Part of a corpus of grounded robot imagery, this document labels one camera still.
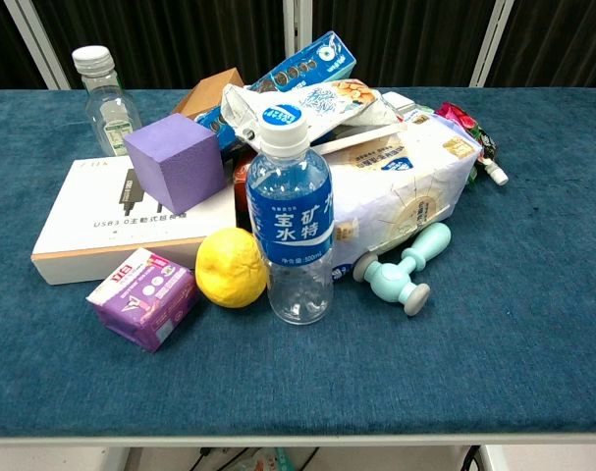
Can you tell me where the black cable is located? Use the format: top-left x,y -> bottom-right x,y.
461,444 -> 483,471

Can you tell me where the purple foam cube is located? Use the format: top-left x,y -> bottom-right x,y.
123,113 -> 228,216

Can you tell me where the red green snack wrapper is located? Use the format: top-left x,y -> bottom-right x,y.
434,101 -> 510,186

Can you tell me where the white USB hub box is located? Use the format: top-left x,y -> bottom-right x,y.
30,156 -> 238,287

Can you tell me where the clear empty plastic bottle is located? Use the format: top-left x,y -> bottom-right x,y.
72,45 -> 143,158

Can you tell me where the white partition frame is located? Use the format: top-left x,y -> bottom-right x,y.
2,0 -> 517,90

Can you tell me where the white snack bag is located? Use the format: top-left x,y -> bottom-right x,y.
220,78 -> 402,153

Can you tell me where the red can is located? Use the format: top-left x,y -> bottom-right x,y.
233,152 -> 257,213

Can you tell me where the blue table cloth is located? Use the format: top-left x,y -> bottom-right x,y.
0,87 -> 596,438

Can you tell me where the yellow lemon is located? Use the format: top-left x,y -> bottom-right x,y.
194,227 -> 268,309

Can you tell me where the brown cardboard box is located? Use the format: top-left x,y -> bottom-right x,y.
171,68 -> 245,121

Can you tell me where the purple sanitary pad pack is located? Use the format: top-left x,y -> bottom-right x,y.
85,246 -> 199,354

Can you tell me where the mint green massage hammer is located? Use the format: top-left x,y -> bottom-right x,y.
352,222 -> 453,318

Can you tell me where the white tissue pack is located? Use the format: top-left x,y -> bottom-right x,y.
310,105 -> 484,286

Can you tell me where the blue label water bottle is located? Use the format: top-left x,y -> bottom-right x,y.
245,103 -> 336,326

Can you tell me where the blue cookie box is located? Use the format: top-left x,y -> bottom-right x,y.
194,30 -> 357,152

